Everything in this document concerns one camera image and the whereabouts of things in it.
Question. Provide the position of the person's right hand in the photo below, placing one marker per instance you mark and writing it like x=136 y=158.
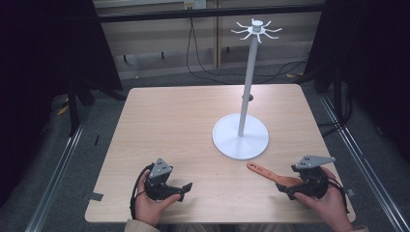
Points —
x=332 y=209

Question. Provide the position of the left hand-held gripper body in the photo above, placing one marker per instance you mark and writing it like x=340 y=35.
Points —
x=159 y=170

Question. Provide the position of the person's left hand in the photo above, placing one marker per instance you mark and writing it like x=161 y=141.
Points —
x=146 y=209

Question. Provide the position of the yellow tape piece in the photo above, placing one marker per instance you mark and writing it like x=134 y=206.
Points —
x=63 y=110

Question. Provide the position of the white hook stand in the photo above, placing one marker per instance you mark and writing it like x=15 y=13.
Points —
x=240 y=141

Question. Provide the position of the white wall socket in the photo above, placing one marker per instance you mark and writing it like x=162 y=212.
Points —
x=195 y=4

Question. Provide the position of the brown wooden spatula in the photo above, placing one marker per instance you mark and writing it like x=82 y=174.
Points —
x=264 y=171

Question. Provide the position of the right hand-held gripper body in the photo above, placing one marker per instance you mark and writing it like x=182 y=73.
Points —
x=314 y=180

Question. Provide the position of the metal floor rail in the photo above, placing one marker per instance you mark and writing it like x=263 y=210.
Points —
x=370 y=174
x=54 y=180

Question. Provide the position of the grey tape piece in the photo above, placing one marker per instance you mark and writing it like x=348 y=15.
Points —
x=351 y=192
x=95 y=196

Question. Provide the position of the black horizontal bar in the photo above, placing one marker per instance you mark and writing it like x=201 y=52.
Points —
x=209 y=13

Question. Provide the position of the black stand leg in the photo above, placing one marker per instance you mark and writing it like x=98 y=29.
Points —
x=73 y=112

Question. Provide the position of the black curtain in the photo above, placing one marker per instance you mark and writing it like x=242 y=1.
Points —
x=38 y=64
x=374 y=64

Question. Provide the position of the black tape strip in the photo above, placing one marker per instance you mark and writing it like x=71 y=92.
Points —
x=96 y=140

